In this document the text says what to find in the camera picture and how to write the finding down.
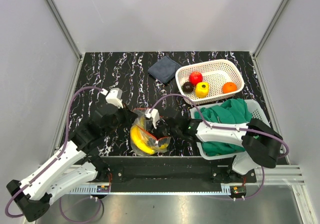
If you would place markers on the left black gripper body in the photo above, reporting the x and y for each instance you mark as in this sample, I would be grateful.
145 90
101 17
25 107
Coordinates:
122 120

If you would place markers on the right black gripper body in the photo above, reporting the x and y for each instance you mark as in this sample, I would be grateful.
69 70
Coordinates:
164 130

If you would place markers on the clear zip top bag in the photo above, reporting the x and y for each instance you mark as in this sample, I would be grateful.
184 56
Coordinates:
147 133

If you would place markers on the yellow fake bananas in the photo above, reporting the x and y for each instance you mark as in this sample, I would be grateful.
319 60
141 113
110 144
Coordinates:
140 141

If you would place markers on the dark fake avocado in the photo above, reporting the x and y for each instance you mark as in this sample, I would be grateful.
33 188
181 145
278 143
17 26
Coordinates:
188 87

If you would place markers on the yellow fake bell pepper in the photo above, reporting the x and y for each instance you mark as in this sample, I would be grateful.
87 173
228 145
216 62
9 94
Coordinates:
202 89

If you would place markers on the red fake apple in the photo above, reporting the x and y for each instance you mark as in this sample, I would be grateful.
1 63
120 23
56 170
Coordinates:
195 78

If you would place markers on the fake orange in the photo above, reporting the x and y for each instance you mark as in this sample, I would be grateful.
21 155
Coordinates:
229 87

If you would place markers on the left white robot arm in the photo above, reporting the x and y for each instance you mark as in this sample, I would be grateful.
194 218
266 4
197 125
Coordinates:
73 164

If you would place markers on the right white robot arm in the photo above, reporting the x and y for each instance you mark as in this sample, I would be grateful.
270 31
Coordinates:
260 142

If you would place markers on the white perforated basket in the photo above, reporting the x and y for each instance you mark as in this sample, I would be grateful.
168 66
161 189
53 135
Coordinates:
216 73

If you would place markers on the dark blue folded cloth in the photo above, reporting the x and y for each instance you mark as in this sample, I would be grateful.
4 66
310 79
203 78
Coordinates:
164 69

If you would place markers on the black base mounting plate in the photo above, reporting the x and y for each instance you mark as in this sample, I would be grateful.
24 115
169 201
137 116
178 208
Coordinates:
170 175

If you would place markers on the white basket with clothes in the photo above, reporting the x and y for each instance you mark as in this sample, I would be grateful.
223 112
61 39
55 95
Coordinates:
256 111

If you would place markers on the green cloth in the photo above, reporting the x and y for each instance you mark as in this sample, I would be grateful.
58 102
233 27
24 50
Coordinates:
232 111

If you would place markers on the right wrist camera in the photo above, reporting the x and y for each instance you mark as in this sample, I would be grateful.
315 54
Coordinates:
152 117

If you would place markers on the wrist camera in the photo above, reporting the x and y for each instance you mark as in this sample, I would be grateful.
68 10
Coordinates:
113 96
152 117

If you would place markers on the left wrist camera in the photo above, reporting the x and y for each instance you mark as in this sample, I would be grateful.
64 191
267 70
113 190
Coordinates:
113 96

